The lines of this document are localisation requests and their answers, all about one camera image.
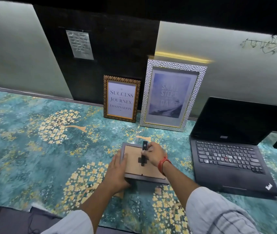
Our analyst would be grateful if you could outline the person's right hand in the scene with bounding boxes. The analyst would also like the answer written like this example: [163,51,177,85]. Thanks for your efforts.
[141,141,168,168]

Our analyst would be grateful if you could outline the person's left hand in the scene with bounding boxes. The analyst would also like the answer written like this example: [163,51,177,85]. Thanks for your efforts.
[103,150,132,194]

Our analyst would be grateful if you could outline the small grey photo frame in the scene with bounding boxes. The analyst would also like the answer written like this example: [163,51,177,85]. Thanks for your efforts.
[120,141,170,186]

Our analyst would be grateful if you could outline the person's left forearm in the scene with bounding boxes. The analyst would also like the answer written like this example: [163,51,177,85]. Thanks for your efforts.
[40,186,129,234]

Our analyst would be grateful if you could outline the person's right forearm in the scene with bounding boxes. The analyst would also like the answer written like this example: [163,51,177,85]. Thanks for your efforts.
[161,161,259,234]

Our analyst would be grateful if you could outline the red thread wristband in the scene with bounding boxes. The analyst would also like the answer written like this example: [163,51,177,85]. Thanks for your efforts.
[158,156,172,176]

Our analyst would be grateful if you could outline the teal floral table cloth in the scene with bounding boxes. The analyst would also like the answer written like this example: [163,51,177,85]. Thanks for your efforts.
[0,87,277,234]

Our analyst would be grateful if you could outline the black laptop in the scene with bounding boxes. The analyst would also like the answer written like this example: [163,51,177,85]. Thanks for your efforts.
[189,97,277,200]

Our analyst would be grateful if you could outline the silver embossed paper sheet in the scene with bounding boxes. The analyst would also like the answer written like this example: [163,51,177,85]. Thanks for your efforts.
[65,29,95,61]

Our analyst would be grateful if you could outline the black gold ornate picture frame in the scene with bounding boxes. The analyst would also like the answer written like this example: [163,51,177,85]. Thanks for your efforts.
[103,75,141,123]

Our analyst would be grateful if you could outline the silver hammered picture frame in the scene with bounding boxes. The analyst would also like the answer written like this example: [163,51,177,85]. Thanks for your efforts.
[139,59,208,132]

